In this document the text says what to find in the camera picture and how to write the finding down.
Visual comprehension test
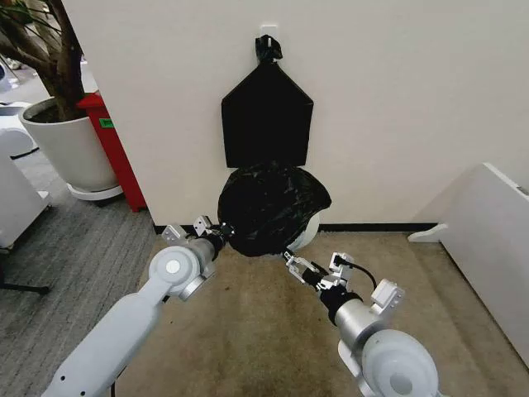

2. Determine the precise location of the white wall hook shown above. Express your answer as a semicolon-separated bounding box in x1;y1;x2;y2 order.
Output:
260;24;279;47

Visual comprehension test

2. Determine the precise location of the white pot saucer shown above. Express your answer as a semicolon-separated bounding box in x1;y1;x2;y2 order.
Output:
65;182;125;203

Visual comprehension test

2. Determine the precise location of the white round trash bin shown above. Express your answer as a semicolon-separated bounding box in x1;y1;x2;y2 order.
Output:
284;210;321;252

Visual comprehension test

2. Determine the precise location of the white leaning board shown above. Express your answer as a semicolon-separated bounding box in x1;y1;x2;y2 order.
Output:
407;161;529;369

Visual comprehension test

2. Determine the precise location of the potted tree with brown trunk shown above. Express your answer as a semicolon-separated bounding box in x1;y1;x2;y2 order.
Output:
0;0;86;123

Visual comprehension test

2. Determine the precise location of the black floor stand leg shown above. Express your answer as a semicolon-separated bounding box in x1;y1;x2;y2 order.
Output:
0;280;51;296

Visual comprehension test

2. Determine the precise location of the white round plant pot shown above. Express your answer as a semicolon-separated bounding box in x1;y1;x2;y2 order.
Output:
18;96;122;194

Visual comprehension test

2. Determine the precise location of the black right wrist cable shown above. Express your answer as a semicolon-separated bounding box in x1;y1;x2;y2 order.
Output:
335;256;379;290

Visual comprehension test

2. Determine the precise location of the white cabinet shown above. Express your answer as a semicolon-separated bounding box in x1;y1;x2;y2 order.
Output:
0;127;54;251

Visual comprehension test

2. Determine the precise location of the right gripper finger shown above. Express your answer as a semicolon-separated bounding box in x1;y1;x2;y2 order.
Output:
288;265;311;285
282;248;317;272

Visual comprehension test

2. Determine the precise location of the black garbage bag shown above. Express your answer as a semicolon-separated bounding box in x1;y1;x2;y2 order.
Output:
216;160;333;259

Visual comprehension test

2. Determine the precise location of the red metal cabinet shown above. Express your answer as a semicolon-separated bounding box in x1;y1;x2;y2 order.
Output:
76;92;148;213

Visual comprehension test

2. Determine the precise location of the flat black hanging bag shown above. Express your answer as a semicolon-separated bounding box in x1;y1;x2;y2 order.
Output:
220;35;315;170

